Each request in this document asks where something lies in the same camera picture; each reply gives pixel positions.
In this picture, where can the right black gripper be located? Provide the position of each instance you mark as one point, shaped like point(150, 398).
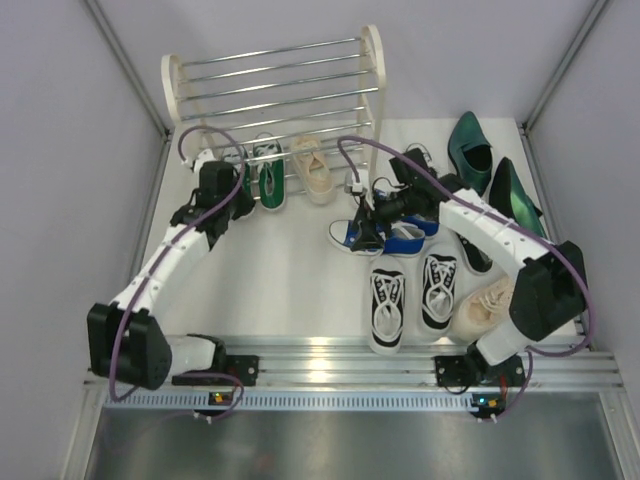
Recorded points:
point(369, 238)

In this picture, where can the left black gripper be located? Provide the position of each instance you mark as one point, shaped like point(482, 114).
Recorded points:
point(246, 204)

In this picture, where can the green sneaker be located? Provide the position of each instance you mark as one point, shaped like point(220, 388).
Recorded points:
point(240, 159)
point(271, 173)

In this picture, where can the blue sneaker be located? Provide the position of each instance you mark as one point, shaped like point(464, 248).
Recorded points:
point(428, 226)
point(405, 239)

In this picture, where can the beige lace sneaker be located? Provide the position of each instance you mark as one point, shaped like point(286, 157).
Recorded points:
point(311, 167)
point(482, 310)

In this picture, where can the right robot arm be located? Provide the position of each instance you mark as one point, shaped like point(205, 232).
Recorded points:
point(549, 280)

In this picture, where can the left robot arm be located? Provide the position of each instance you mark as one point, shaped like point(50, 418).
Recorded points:
point(127, 342)

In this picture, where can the white metal shoe rack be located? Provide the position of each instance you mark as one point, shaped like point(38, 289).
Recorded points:
point(324, 90)

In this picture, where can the teal heel shoe upper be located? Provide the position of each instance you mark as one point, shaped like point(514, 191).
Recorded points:
point(471, 153)

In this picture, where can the teal heel shoe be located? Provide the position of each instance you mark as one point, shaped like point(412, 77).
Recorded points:
point(508, 196)
point(471, 153)

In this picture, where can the teal heel shoe lower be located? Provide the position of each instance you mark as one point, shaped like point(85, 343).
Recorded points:
point(508, 196)

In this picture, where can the black white sneaker left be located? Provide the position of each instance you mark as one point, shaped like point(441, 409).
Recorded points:
point(387, 299)

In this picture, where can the black white sneaker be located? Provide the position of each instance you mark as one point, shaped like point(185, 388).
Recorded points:
point(439, 276)
point(387, 299)

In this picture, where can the black white sneaker right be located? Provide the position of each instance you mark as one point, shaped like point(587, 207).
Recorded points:
point(439, 276)

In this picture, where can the black sneaker upper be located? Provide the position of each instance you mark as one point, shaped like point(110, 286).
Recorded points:
point(417, 146)

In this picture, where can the black sneaker lower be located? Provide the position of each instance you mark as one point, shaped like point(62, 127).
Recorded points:
point(477, 261)

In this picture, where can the aluminium mounting rail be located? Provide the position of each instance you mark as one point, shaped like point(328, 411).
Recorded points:
point(348, 363)

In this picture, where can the perforated cable tray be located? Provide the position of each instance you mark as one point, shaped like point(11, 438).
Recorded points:
point(303, 401)

